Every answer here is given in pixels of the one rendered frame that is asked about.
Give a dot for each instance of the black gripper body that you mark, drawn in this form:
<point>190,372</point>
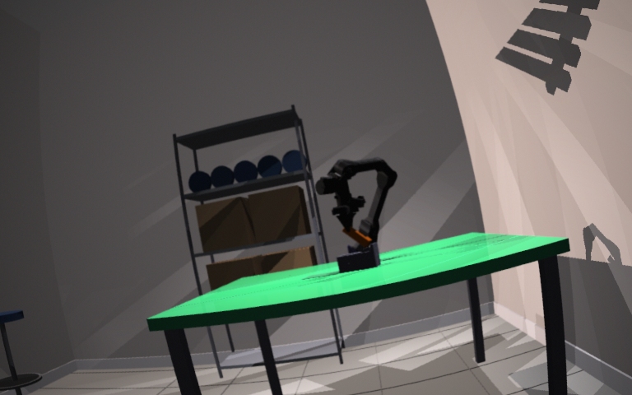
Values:
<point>342,208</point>

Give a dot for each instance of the orange l-shaped part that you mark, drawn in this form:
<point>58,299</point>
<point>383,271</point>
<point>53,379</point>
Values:
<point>361,239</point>

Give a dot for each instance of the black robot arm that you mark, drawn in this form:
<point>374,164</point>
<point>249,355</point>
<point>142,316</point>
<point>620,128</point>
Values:
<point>386,178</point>

